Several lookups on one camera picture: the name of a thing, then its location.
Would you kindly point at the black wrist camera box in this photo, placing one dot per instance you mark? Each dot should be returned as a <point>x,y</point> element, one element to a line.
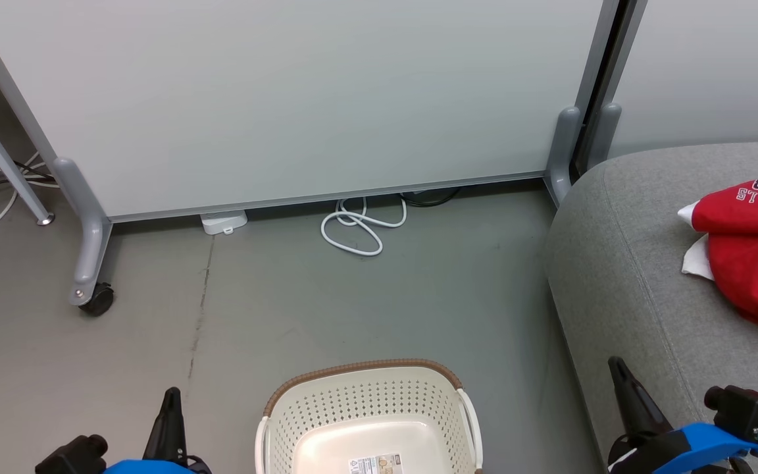
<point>73,457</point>
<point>744,411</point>

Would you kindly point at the grey metal table leg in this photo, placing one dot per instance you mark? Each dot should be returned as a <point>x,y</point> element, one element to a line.
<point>4,164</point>

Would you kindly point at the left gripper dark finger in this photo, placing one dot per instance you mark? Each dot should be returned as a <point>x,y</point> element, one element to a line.
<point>168,428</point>

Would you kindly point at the narrow white partition panel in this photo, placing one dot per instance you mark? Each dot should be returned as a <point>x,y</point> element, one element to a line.
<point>714,66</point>

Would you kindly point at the grey partition foot with caster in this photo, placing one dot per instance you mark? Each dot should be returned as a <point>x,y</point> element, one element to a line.
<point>89,243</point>

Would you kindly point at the cream perforated laundry basket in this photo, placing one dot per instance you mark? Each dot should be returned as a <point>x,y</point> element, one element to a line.
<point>366,408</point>

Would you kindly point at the grey fabric sofa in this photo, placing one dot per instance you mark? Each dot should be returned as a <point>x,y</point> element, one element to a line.
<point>635,276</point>

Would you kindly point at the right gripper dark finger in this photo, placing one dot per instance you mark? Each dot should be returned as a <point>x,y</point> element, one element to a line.
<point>635,401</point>

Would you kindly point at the grey partition foot post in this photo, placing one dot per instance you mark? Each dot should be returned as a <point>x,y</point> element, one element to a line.
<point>606,131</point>
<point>563,151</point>

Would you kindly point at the paper label sticker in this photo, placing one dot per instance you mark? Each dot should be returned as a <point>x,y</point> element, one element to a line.
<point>374,465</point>

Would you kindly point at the white power adapter box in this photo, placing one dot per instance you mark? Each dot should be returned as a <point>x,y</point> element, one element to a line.
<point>224,222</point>

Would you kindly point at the black caster wheel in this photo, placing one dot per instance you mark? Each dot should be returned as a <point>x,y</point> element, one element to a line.
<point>99,301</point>

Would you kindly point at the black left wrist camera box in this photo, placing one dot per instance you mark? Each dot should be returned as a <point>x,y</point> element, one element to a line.
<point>73,457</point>

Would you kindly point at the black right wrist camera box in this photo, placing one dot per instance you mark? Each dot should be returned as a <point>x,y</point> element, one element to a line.
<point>744,411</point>

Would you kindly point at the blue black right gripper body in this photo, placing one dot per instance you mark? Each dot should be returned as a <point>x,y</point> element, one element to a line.
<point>695,451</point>

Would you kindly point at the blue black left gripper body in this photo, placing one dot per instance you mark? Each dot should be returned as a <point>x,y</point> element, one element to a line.
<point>142,467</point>

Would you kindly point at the wide white partition panel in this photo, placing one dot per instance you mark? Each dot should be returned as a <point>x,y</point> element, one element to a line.
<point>287,99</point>

